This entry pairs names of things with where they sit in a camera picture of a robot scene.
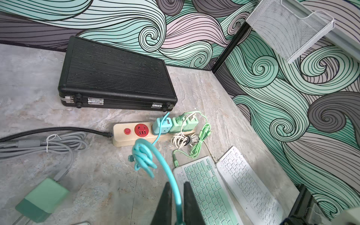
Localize green keyboard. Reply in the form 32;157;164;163
173;156;243;225

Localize cream white bundled cable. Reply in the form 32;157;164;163
170;132;197;150

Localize clear acrylic wall holder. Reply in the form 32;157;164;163
246;1;335;64

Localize wooden power strip green plugs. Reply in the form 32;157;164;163
112;115;199;147

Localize light green charger adapter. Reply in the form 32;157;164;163
16;178;70;223

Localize white keyboard far right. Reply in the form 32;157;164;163
216;146;284;225

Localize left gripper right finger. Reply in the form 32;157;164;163
183;181;205;225

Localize black flat box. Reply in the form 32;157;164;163
58;36;178;112

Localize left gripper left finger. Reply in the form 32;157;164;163
151;182;172;225

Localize aluminium wall rail right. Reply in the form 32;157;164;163
281;0;360;62

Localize teal cable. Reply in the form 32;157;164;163
127;112;186;225

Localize black power cable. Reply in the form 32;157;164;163
0;126;113;143

